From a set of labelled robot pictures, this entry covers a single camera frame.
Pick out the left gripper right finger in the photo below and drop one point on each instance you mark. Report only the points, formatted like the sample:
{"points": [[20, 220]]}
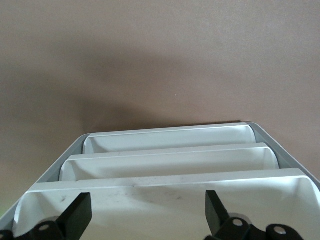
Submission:
{"points": [[217, 220]]}

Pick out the white drawer cabinet shell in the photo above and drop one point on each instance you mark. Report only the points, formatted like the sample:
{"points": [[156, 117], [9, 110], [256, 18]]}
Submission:
{"points": [[287, 161]]}

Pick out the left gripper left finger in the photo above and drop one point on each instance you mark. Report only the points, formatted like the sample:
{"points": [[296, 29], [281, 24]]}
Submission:
{"points": [[75, 220]]}

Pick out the white plastic drawer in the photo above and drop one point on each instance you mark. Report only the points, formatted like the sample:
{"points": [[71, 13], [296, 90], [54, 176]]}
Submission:
{"points": [[162, 142], [162, 165], [175, 200]]}

